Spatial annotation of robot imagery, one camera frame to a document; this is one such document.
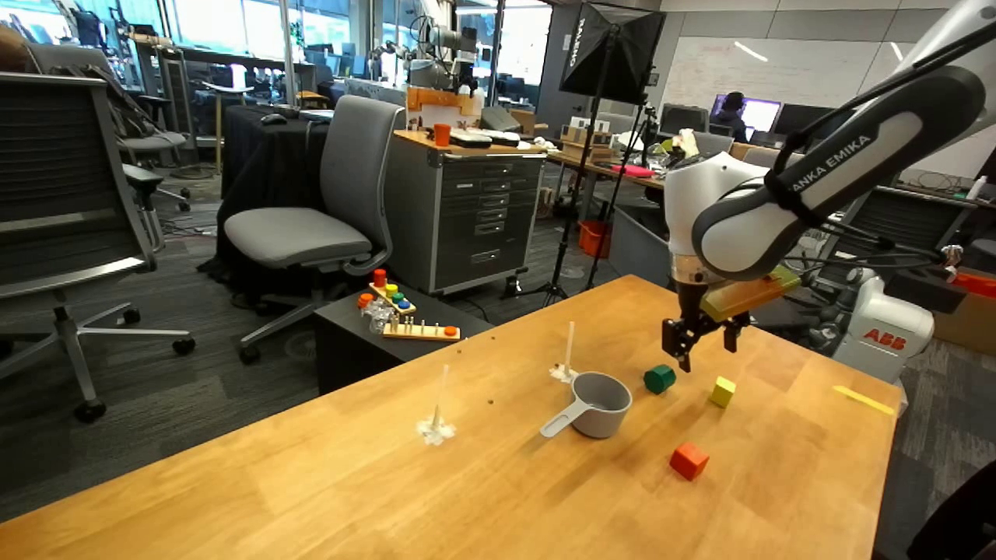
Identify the white ABB robot base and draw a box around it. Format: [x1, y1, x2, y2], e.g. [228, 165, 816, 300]
[830, 263, 941, 385]

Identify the grey office chair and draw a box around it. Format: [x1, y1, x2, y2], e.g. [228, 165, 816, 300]
[217, 93, 406, 366]

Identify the clear plastic stand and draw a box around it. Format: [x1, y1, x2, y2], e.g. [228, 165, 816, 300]
[413, 361, 462, 452]
[548, 318, 581, 390]

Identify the black mesh office chair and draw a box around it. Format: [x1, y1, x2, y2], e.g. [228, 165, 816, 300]
[0, 68, 199, 427]

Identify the red bucket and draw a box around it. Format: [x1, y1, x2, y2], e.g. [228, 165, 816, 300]
[574, 214, 617, 261]

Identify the person in dark clothing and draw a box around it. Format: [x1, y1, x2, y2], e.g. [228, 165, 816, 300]
[717, 90, 752, 146]

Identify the small colourful plastic toy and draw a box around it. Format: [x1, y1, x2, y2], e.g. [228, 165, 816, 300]
[356, 263, 420, 322]

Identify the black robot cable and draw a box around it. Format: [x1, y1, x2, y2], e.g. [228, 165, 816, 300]
[766, 19, 996, 206]

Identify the yellow cube block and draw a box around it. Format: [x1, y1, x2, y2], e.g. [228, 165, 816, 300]
[706, 372, 741, 410]

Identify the yellow tape strip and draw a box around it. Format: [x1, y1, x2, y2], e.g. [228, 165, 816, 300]
[830, 381, 899, 420]

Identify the lit computer monitor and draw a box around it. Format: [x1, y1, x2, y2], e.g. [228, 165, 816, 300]
[737, 96, 787, 138]

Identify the red box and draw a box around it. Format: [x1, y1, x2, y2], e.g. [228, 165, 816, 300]
[947, 263, 996, 306]

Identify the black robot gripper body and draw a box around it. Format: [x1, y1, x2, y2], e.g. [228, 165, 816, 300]
[662, 280, 735, 338]

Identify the tan wrist camera mount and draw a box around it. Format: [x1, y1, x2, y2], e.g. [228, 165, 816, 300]
[698, 261, 803, 322]

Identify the grey drawer cabinet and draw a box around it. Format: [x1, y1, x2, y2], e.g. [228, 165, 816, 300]
[383, 126, 552, 300]

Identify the black softbox light stand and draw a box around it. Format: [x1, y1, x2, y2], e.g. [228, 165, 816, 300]
[542, 0, 668, 299]

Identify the grey measuring cup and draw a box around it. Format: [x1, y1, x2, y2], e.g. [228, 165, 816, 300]
[538, 369, 634, 440]

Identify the green block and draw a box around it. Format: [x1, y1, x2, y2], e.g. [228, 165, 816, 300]
[641, 361, 680, 399]

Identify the low black table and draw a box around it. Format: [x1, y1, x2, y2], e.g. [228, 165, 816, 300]
[310, 286, 491, 396]

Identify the red cube block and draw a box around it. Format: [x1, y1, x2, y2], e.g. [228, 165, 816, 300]
[666, 440, 712, 481]

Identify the cardboard box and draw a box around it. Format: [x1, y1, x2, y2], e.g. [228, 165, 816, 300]
[930, 291, 996, 361]

